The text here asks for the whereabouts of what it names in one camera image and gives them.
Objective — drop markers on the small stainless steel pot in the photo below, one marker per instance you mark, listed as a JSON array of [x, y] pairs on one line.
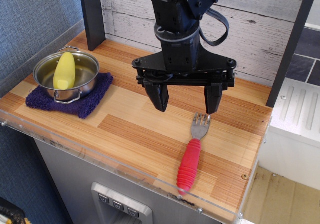
[[87, 69]]

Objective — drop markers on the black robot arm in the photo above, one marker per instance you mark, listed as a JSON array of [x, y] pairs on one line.
[[179, 16]]

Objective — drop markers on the silver panel with buttons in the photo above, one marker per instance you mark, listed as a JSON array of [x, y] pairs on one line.
[[116, 208]]

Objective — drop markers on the dark vertical post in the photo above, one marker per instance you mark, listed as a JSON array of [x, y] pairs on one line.
[[295, 35], [93, 23]]

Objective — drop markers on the purple folded cloth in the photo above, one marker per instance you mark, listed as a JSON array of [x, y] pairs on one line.
[[37, 99]]

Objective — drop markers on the red handled metal fork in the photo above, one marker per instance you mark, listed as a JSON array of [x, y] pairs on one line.
[[188, 168]]

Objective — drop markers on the left dark vertical post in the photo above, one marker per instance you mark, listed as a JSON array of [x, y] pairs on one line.
[[93, 23]]

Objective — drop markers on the yellow toy banana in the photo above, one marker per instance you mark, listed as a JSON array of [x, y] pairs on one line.
[[65, 72]]

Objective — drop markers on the yellow black object bottom left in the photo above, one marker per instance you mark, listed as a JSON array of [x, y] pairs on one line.
[[12, 216]]

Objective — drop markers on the right dark vertical post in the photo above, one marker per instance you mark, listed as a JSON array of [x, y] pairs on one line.
[[295, 35]]

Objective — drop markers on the clear acrylic table edge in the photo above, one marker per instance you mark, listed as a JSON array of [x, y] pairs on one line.
[[146, 147]]

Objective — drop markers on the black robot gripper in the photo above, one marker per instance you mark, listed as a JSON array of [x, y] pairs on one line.
[[183, 61]]

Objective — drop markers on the white ribbed sink unit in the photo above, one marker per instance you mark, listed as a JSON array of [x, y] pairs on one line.
[[291, 145]]

